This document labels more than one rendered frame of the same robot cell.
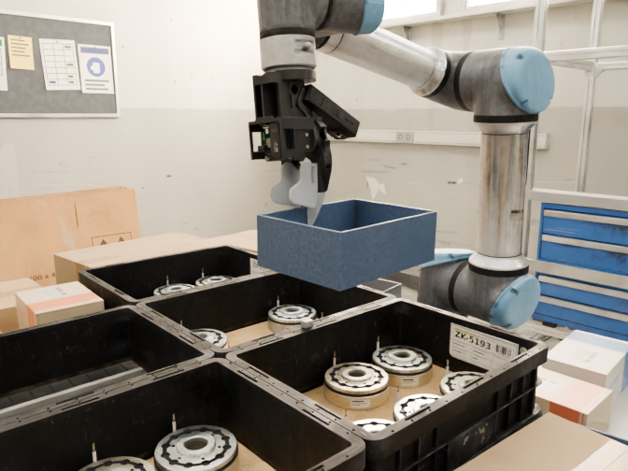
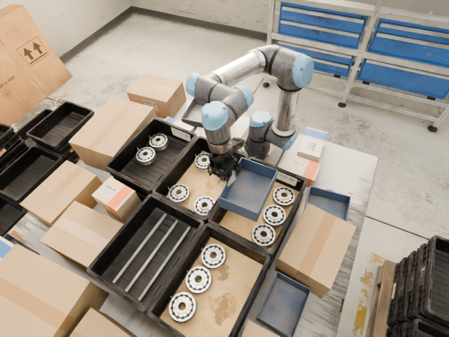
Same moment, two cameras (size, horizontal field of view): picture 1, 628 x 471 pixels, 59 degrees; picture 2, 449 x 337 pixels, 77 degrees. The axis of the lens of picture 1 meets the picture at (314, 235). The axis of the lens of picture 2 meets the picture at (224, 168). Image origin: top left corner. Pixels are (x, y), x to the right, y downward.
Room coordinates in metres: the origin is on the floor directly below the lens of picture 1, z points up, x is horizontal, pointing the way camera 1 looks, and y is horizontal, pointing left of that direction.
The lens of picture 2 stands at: (0.22, 0.17, 2.00)
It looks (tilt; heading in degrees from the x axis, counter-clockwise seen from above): 54 degrees down; 346
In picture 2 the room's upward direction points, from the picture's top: 5 degrees counter-clockwise
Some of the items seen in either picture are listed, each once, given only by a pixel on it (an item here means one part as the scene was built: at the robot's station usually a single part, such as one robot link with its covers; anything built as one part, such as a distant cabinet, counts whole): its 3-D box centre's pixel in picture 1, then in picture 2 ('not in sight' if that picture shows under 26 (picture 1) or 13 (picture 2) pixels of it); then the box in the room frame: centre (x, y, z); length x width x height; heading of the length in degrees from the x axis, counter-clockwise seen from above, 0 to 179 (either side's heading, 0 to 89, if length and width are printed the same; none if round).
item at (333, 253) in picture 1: (348, 237); (248, 188); (0.74, -0.05, 1.11); 0.20 x 0.15 x 0.07; 135
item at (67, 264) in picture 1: (149, 283); (118, 136); (1.52, 0.47, 0.80); 0.40 x 0.30 x 0.20; 139
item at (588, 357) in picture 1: (587, 369); (311, 146); (1.08, -0.58, 0.75); 0.20 x 0.12 x 0.09; 137
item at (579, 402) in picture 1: (553, 405); (302, 170); (0.95, -0.45, 0.74); 0.16 x 0.12 x 0.07; 44
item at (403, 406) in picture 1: (430, 413); (274, 214); (0.71, -0.16, 0.86); 0.10 x 0.10 x 0.01
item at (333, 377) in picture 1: (356, 377); not in sight; (0.82, -0.07, 0.86); 0.10 x 0.10 x 0.01
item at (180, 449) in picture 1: (196, 445); (213, 255); (0.63, 0.15, 0.86); 0.05 x 0.05 x 0.01
